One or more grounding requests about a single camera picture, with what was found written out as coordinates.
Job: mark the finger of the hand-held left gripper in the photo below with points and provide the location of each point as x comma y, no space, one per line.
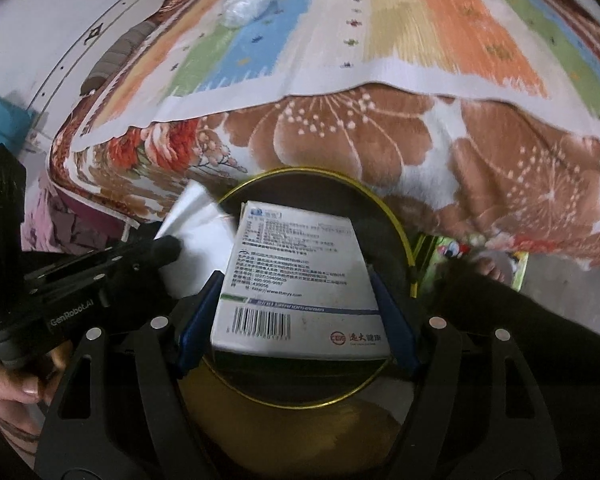
166,251

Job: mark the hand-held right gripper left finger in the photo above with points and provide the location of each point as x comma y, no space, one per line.
200,312

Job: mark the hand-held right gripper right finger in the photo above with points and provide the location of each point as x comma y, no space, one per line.
396,317

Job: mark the white paper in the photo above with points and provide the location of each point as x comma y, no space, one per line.
195,240

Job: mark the black bin with gold rim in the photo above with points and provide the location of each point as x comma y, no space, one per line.
377,232

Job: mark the white blue medicine box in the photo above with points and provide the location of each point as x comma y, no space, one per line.
300,290

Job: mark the person's left hand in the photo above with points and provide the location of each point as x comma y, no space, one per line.
15,392

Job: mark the pink cloth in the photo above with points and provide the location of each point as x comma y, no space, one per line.
45,215

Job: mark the green printed packet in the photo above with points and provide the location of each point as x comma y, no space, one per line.
430,255

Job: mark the person's foot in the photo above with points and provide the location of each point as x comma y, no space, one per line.
494,271

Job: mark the blue bag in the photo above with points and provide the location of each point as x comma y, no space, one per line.
2,115

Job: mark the grey pillow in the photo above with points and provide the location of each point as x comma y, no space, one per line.
120,47

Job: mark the white headboard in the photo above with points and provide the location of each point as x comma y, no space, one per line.
55,60

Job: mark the crumpled clear plastic bag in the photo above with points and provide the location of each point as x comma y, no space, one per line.
245,2

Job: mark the striped woven mat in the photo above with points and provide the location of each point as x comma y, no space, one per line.
405,25

